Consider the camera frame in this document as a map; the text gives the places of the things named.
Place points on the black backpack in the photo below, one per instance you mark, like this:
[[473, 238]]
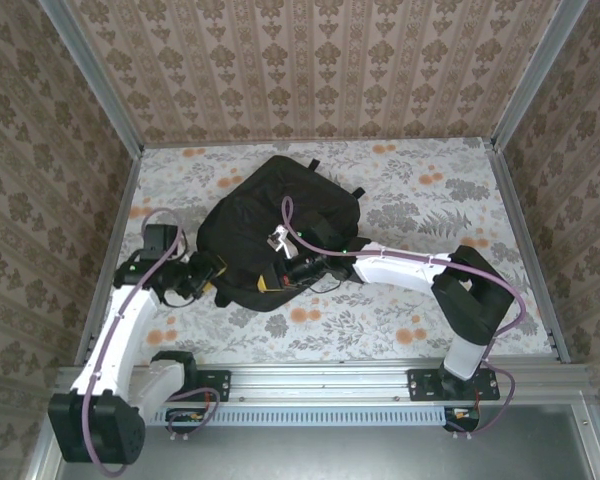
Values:
[[280, 200]]

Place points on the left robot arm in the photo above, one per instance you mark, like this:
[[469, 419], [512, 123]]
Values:
[[125, 330]]

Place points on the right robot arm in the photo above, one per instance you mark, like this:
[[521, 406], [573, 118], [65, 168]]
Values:
[[405, 267]]

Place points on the floral white tablecloth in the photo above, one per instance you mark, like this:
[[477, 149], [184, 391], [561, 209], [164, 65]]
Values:
[[355, 325]]

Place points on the grey metal panel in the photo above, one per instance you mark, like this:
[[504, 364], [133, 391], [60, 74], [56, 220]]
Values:
[[320, 455]]

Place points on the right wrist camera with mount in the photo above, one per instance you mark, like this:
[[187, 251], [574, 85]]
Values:
[[280, 242]]

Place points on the aluminium side rail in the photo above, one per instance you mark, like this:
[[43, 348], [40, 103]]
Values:
[[525, 240], [120, 215]]

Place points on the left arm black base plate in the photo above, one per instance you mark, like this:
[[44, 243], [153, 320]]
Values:
[[220, 385]]

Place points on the aluminium mounting rail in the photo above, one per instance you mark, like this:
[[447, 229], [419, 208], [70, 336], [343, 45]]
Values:
[[320, 382]]

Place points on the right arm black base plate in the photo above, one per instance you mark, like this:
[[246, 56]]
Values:
[[420, 385]]

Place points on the aluminium rear rail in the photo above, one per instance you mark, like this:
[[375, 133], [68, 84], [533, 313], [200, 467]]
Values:
[[405, 140]]

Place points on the aluminium upright frame post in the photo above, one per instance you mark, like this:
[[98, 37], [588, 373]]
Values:
[[536, 75], [92, 75]]

